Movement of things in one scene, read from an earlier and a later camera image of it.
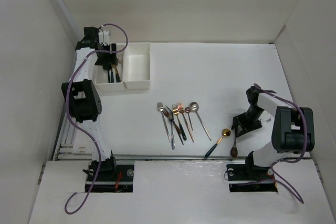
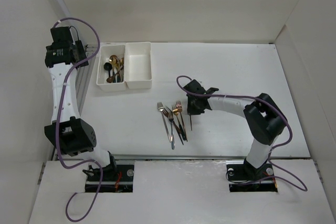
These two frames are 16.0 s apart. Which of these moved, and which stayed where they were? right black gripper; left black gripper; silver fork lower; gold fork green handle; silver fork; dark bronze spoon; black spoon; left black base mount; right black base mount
Moved: dark bronze spoon; left black gripper; right black gripper
Stayed: black spoon; right black base mount; left black base mount; silver fork; silver fork lower; gold fork green handle
